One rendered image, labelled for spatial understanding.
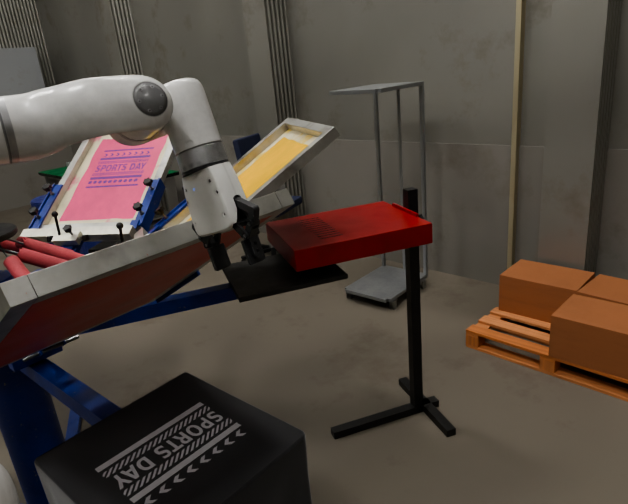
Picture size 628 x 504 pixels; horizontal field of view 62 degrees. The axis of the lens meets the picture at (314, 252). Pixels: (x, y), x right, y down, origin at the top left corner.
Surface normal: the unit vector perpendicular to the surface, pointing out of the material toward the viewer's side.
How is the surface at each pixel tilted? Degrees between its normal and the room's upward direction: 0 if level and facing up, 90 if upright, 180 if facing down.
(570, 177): 90
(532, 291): 90
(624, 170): 90
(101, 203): 32
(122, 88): 61
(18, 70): 90
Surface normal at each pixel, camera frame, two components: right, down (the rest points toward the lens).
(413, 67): -0.69, 0.30
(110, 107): 0.50, 0.08
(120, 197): -0.18, -0.61
